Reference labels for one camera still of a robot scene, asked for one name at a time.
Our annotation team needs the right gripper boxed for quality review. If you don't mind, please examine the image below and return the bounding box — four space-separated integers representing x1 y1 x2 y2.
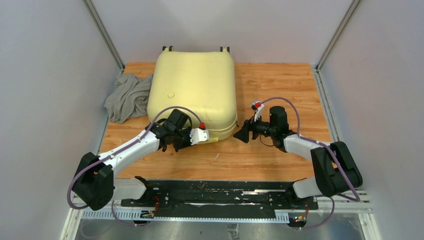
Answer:
233 111 277 144

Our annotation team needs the cream suitcase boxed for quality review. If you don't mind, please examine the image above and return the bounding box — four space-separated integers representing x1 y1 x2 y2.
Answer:
147 46 238 143

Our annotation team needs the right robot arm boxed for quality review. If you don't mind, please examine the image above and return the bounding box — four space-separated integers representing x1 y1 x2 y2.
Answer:
233 106 363 209

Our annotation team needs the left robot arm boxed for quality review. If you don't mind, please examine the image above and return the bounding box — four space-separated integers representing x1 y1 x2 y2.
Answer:
66 106 210 211

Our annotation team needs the grey crumpled cloth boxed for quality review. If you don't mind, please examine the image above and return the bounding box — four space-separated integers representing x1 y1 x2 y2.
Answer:
103 73 154 124

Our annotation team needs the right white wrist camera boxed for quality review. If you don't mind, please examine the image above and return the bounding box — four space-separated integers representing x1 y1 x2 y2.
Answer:
251 100 265 122

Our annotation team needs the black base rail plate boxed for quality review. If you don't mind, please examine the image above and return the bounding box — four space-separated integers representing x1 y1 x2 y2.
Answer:
120 179 318 219

